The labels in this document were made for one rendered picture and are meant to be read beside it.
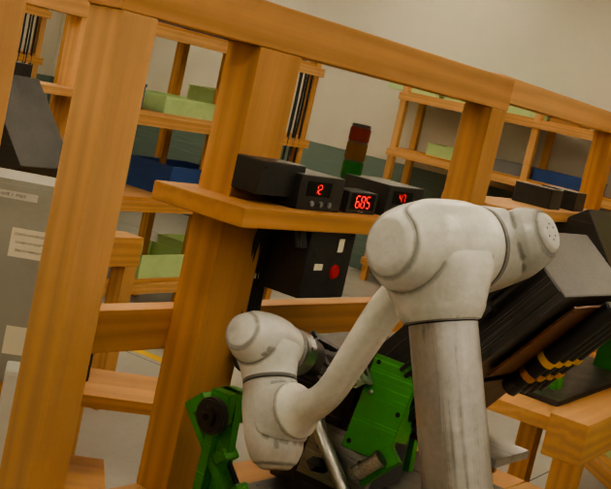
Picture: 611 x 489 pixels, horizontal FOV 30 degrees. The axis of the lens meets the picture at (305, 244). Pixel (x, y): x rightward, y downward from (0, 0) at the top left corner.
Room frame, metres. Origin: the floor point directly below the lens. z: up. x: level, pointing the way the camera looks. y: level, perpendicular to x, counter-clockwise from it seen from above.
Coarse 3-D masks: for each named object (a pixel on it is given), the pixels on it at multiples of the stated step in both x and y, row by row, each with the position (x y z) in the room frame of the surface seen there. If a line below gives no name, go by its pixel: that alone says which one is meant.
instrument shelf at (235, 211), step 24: (168, 192) 2.28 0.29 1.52; (192, 192) 2.25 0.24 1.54; (216, 192) 2.33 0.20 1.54; (216, 216) 2.20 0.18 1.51; (240, 216) 2.17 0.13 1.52; (264, 216) 2.21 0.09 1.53; (288, 216) 2.28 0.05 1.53; (312, 216) 2.35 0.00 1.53; (336, 216) 2.41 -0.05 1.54; (360, 216) 2.49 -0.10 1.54
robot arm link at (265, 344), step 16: (240, 320) 2.02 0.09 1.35; (256, 320) 2.02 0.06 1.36; (272, 320) 2.04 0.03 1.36; (240, 336) 2.01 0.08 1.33; (256, 336) 2.00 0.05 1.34; (272, 336) 2.02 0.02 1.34; (288, 336) 2.06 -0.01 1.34; (240, 352) 2.01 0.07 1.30; (256, 352) 2.00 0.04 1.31; (272, 352) 2.02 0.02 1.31; (288, 352) 2.04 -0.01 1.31; (240, 368) 2.05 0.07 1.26; (256, 368) 2.02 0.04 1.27; (272, 368) 2.01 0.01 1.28; (288, 368) 2.03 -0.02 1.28
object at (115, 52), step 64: (128, 64) 2.02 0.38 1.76; (256, 64) 2.31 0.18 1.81; (128, 128) 2.05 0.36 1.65; (256, 128) 2.34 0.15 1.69; (64, 192) 2.03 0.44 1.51; (448, 192) 3.17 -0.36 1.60; (64, 256) 2.01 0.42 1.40; (192, 256) 2.34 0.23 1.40; (256, 256) 2.41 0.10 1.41; (64, 320) 2.00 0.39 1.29; (192, 320) 2.32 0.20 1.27; (64, 384) 2.02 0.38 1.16; (192, 384) 2.31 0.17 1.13; (64, 448) 2.05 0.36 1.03; (192, 448) 2.35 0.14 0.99
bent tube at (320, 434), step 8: (368, 368) 2.37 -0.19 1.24; (360, 376) 2.33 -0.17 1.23; (368, 376) 2.35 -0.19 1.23; (320, 424) 2.34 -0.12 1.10; (320, 432) 2.33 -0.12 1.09; (320, 440) 2.32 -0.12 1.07; (328, 440) 2.32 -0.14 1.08; (320, 448) 2.32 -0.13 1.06; (328, 448) 2.31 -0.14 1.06; (328, 456) 2.30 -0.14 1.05; (336, 456) 2.30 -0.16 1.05; (328, 464) 2.29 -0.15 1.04; (336, 464) 2.29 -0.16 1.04; (328, 472) 2.29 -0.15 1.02; (336, 472) 2.28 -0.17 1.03; (336, 480) 2.27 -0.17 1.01; (344, 480) 2.27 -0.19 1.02; (336, 488) 2.26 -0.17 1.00; (344, 488) 2.26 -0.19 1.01
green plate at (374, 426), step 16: (384, 368) 2.35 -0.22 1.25; (368, 384) 2.36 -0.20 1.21; (384, 384) 2.34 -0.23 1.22; (400, 384) 2.32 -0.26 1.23; (368, 400) 2.34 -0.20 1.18; (384, 400) 2.33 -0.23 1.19; (400, 400) 2.31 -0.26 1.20; (352, 416) 2.35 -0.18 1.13; (368, 416) 2.33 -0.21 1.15; (384, 416) 2.31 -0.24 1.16; (400, 416) 2.29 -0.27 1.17; (352, 432) 2.33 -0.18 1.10; (368, 432) 2.32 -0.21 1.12; (384, 432) 2.30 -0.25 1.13; (400, 432) 2.32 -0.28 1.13; (352, 448) 2.32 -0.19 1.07; (368, 448) 2.30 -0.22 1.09
